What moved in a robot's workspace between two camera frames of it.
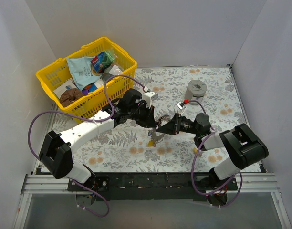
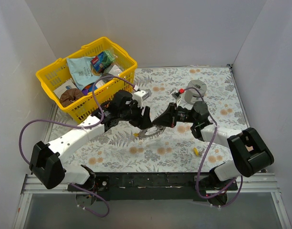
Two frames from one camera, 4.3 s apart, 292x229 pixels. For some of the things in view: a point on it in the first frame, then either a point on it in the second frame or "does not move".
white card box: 59,90 does not move
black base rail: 158,186 does not move
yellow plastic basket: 98,101 does not move
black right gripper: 175,124 -> 172,115
